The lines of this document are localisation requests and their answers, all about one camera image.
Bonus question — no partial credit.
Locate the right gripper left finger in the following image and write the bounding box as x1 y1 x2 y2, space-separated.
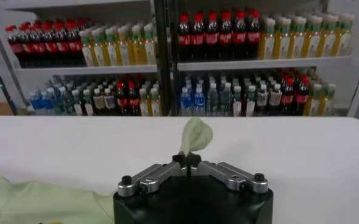
117 153 188 197

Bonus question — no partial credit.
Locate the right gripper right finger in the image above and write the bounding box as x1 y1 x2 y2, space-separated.
187 153 269 194

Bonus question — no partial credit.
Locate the light green t-shirt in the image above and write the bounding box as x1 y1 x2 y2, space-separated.
0 117 214 224

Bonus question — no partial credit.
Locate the dark drink bottle white label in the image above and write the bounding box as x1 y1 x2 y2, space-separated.
82 88 95 116
269 83 283 116
256 83 269 116
93 88 106 116
71 89 84 116
104 87 116 116
231 85 243 117
244 84 257 117

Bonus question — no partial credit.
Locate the yellow tea bottle green label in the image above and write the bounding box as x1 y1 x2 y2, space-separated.
104 27 121 66
143 23 158 65
258 17 277 60
303 83 323 116
318 83 337 116
288 16 307 58
318 14 338 57
117 26 133 66
148 87 162 117
138 88 149 117
333 13 355 57
130 24 146 66
79 29 95 67
302 15 322 58
273 17 292 59
91 28 107 67

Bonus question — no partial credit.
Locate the clear green water bottle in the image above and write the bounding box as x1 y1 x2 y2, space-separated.
63 87 75 115
218 82 232 117
54 86 66 115
206 82 219 117

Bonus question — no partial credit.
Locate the blue water bottle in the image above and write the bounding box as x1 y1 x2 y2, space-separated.
193 83 206 117
29 91 43 112
179 86 192 117
41 88 54 112

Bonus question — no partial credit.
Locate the red cap cola bottle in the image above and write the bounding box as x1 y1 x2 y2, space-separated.
246 9 261 60
32 20 48 66
127 80 140 116
5 24 24 66
205 10 219 60
232 10 247 60
115 80 128 116
65 19 84 66
177 12 192 61
53 19 71 66
19 23 35 66
41 20 60 66
294 75 310 116
191 12 206 61
218 10 233 60
281 77 295 116

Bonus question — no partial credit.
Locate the white drinks shelf unit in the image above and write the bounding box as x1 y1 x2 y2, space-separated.
163 0 355 118
0 0 168 116

